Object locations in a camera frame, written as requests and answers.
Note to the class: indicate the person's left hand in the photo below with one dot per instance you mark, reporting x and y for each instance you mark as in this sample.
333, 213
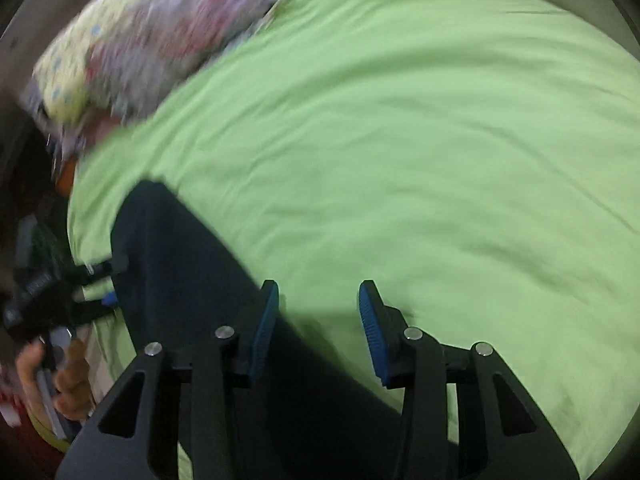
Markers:
75, 385

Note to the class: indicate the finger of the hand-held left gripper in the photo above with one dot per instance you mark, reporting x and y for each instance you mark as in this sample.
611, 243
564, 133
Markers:
102, 266
100, 306

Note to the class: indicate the yellow printed pillow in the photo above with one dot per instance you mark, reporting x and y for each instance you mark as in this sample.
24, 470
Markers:
65, 75

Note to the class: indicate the green bed sheet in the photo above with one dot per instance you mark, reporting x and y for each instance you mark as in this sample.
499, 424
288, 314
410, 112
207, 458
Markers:
400, 160

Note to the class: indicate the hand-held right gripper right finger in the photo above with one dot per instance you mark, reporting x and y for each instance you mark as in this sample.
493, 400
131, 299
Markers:
372, 330

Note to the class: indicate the pink cloth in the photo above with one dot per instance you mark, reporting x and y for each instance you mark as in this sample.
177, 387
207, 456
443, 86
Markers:
105, 132

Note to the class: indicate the orange object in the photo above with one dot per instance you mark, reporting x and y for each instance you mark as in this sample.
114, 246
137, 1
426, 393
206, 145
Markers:
66, 180

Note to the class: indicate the floral ruffled pillow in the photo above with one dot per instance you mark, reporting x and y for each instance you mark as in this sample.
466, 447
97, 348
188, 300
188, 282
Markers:
175, 25

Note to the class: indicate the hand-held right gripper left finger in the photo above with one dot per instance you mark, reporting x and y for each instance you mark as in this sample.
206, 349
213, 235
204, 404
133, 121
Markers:
265, 330

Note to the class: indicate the dark navy pants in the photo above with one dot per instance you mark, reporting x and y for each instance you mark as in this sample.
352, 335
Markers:
200, 270

